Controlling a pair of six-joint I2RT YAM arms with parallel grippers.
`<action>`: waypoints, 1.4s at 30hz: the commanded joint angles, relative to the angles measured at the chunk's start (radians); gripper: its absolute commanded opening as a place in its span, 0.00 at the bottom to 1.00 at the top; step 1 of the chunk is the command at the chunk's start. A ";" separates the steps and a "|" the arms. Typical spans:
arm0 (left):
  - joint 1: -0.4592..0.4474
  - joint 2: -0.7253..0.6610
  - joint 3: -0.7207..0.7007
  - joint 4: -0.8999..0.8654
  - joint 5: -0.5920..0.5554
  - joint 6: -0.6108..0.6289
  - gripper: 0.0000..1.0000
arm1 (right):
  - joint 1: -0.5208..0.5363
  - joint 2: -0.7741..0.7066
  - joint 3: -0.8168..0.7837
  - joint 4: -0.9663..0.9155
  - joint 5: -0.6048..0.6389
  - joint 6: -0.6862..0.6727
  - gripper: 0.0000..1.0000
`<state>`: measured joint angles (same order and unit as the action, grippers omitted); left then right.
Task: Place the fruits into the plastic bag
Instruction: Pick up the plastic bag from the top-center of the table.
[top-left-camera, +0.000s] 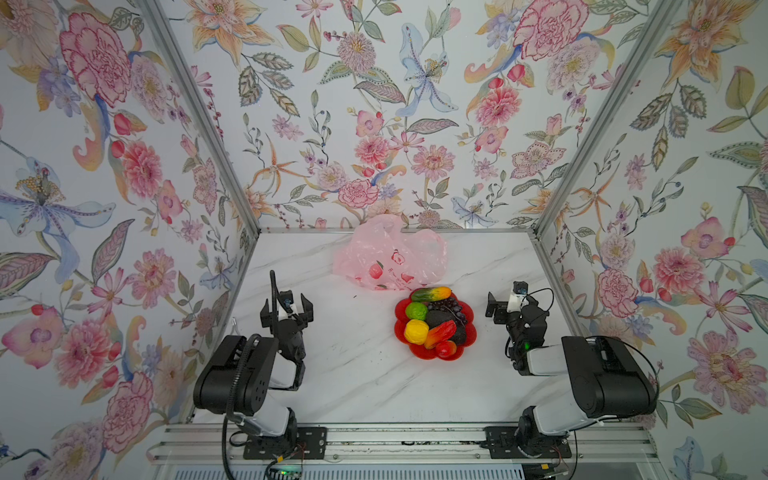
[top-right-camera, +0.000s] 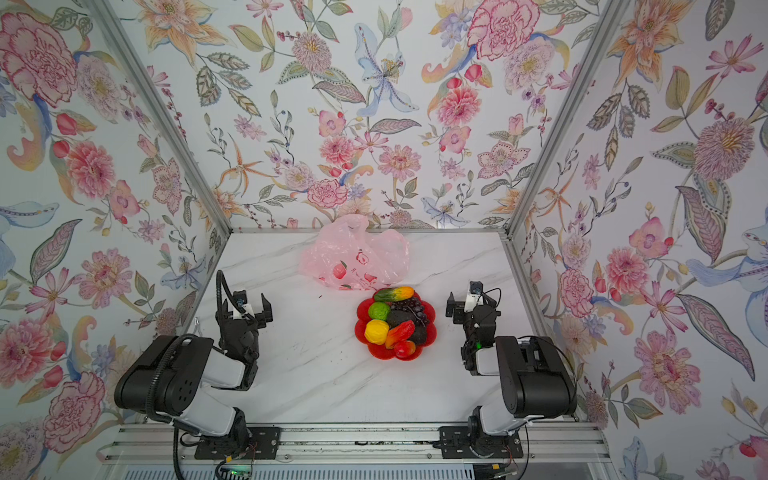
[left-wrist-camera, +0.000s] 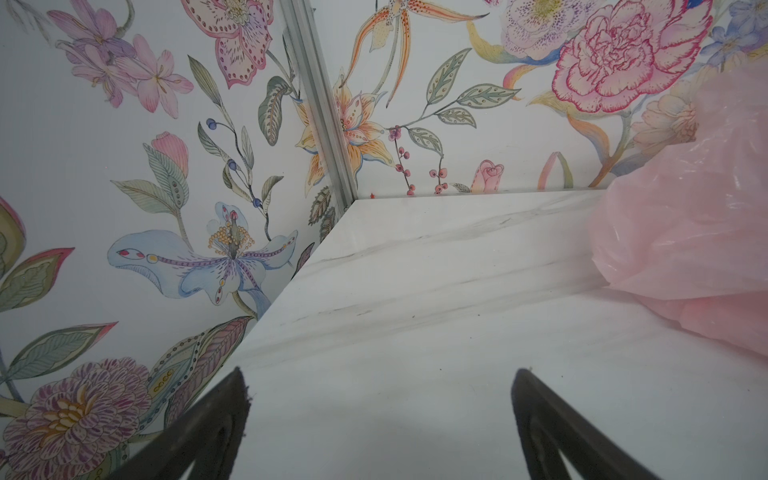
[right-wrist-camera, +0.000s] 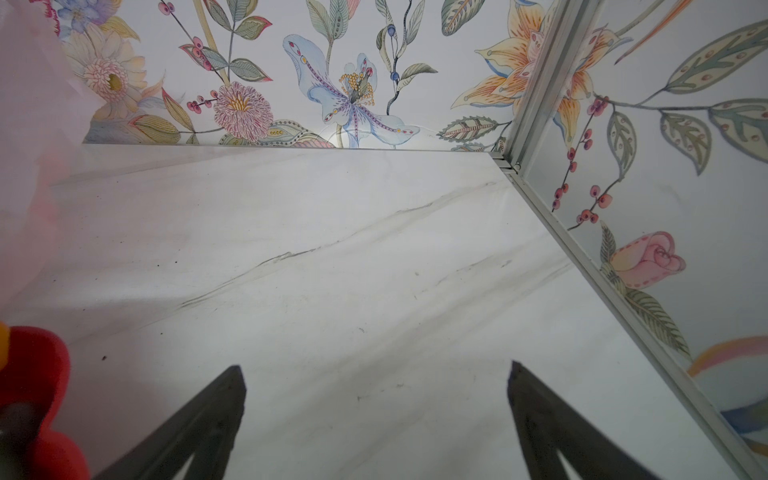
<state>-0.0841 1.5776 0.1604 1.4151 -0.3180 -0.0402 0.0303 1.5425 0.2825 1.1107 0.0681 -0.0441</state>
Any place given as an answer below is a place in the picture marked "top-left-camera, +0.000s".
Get red chili pepper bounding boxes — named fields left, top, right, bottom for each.
left=422, top=321, right=457, bottom=350

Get pink plastic bag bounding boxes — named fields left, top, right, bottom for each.
left=332, top=214, right=448, bottom=291

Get green yellow mango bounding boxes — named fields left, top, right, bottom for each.
left=410, top=286, right=453, bottom=303

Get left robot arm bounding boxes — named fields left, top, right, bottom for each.
left=193, top=291, right=314, bottom=453

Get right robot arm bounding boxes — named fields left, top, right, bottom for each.
left=485, top=291, right=658, bottom=458

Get dark purple grapes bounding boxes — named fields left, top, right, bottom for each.
left=435, top=297, right=467, bottom=326

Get green lime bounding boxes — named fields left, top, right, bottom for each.
left=405, top=302, right=429, bottom=321

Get red flower-shaped plate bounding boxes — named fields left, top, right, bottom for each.
left=394, top=291, right=477, bottom=361

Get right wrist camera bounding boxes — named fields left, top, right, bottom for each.
left=506, top=281, right=529, bottom=313

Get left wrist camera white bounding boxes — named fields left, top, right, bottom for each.
left=277, top=290, right=297, bottom=320

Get black corrugated cable conduit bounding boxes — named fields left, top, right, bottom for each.
left=220, top=333, right=263, bottom=480

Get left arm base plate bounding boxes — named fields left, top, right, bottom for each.
left=243, top=427, right=328, bottom=460

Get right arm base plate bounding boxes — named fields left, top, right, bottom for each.
left=481, top=425, right=572, bottom=460

